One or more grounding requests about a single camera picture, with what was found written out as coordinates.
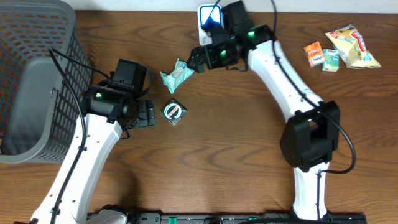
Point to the green Zam-Buk ointment tin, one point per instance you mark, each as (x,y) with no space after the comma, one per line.
(173,112)

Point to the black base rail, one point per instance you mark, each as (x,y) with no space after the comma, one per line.
(217,218)

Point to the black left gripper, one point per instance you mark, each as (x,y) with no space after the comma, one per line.
(150,107)

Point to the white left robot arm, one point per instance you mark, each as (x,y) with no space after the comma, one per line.
(107,110)

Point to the white blue snack bag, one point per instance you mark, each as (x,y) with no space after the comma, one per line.
(352,48)

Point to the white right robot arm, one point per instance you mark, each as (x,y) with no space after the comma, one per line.
(311,133)

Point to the grey plastic mesh basket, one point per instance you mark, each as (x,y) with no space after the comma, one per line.
(43,65)

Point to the teal wet wipes pack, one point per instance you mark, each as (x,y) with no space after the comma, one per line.
(180,73)

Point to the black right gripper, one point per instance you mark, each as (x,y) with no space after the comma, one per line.
(206,51)

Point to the teal Kleenex tissue pack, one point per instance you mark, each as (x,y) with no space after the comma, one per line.
(332,58)

